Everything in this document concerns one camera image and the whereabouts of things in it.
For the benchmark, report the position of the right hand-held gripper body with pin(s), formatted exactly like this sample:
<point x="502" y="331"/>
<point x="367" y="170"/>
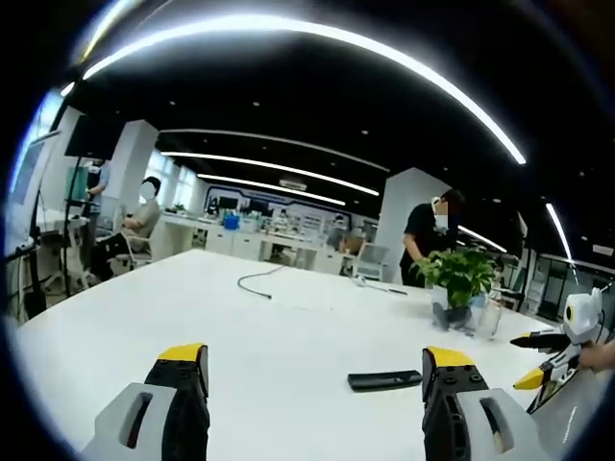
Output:
<point x="583" y="317"/>

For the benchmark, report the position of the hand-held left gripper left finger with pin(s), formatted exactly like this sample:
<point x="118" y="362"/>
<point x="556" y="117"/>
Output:
<point x="163" y="408"/>

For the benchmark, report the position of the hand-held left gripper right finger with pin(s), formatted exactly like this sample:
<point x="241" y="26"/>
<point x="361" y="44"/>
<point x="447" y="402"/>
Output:
<point x="461" y="408"/>

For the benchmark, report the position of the black remote control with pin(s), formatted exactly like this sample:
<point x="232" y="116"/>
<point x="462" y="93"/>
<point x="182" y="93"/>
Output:
<point x="384" y="380"/>

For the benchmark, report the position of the person's right hand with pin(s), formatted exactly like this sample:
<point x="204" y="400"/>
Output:
<point x="598" y="357"/>

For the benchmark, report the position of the clear glass jar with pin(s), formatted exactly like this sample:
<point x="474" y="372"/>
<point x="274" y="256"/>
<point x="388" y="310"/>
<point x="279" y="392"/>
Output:
<point x="489" y="314"/>

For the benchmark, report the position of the green potted plant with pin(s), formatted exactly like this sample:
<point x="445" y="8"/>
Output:
<point x="454" y="283"/>

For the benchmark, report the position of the black pen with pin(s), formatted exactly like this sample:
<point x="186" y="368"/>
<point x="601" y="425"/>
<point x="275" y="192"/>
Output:
<point x="398" y="290"/>

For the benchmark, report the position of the small white object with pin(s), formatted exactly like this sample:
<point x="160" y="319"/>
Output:
<point x="361" y="281"/>

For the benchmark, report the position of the white mesh office chair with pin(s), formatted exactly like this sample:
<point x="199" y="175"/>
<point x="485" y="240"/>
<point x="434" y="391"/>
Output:
<point x="372" y="261"/>

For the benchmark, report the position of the white counter cabinets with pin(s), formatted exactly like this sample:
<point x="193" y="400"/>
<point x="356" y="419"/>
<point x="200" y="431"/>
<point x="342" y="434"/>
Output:
<point x="250" y="240"/>

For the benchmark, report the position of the blue box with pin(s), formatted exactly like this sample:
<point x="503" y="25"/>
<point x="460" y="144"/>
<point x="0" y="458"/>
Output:
<point x="232" y="222"/>

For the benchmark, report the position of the black stand pole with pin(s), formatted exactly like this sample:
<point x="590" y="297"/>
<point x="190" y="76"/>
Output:
<point x="72" y="225"/>

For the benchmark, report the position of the black monitor screen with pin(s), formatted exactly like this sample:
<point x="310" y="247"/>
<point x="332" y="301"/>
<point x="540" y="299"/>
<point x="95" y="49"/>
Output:
<point x="89" y="137"/>

